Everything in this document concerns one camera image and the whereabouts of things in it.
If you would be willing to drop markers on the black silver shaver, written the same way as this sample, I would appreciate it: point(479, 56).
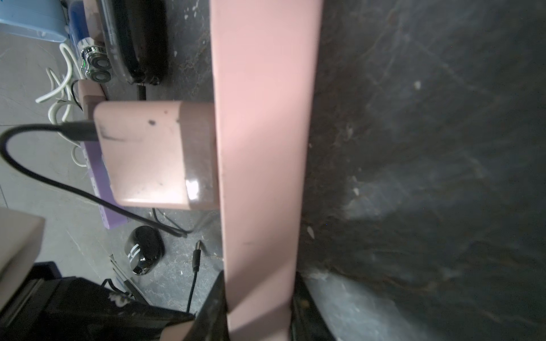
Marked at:
point(144, 249)
point(135, 33)

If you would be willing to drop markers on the pink USB charger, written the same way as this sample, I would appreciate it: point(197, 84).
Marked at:
point(90, 94)

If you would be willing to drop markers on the purple power strip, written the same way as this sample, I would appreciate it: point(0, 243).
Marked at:
point(101, 185)

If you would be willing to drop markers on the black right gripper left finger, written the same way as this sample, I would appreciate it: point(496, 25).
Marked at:
point(211, 323)

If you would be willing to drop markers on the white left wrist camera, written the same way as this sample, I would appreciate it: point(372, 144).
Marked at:
point(21, 239)

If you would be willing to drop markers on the blue shaver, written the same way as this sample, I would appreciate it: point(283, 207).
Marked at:
point(85, 29)

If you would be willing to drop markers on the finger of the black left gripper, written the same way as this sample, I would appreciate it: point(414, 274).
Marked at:
point(82, 310)

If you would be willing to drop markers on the pink power strip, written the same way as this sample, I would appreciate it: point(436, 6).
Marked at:
point(264, 57)

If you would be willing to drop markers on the light blue alarm clock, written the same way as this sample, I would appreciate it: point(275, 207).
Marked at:
point(38, 19)

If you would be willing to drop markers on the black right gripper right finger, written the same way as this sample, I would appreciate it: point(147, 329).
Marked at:
point(306, 321)

